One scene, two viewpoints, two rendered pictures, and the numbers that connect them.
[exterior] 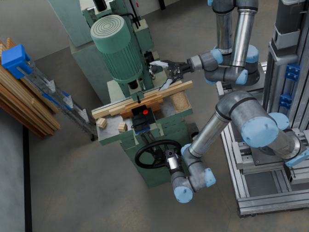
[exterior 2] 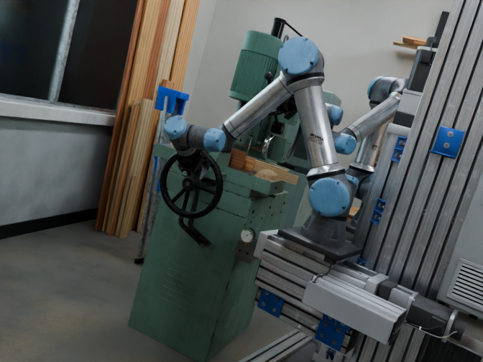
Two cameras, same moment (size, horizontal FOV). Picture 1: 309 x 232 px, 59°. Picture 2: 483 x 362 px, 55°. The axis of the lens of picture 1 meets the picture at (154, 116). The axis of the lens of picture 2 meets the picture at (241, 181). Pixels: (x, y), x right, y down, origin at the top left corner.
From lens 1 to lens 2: 1.58 m
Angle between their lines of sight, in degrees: 46
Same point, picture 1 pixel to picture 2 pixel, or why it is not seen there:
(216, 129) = (268, 89)
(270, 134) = (305, 54)
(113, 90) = not seen: hidden behind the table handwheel
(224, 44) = (361, 153)
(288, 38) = (411, 99)
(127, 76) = (241, 89)
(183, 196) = (174, 121)
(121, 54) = (254, 57)
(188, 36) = not seen: hidden behind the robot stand
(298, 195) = not seen: outside the picture
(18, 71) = (162, 101)
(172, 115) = (244, 174)
